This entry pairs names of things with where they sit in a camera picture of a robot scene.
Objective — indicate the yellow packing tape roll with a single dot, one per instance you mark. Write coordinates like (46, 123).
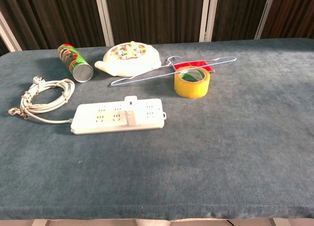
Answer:
(191, 88)

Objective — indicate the dark brown slatted screen panel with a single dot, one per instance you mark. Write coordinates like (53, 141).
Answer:
(238, 12)
(294, 12)
(157, 15)
(54, 17)

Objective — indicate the green printed chips can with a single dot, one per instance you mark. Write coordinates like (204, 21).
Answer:
(71, 59)

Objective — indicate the white power strip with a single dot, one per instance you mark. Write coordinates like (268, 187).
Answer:
(93, 123)

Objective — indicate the white round fishing toy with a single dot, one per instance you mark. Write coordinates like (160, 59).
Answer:
(127, 63)

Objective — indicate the golden twist tie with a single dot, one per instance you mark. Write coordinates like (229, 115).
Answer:
(14, 111)

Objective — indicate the blue table cloth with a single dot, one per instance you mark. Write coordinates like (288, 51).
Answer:
(171, 174)

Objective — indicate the red flat pouch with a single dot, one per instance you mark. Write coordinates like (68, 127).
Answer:
(196, 63)

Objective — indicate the white metal screen post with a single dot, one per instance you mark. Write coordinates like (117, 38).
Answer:
(104, 17)
(265, 15)
(208, 15)
(9, 37)

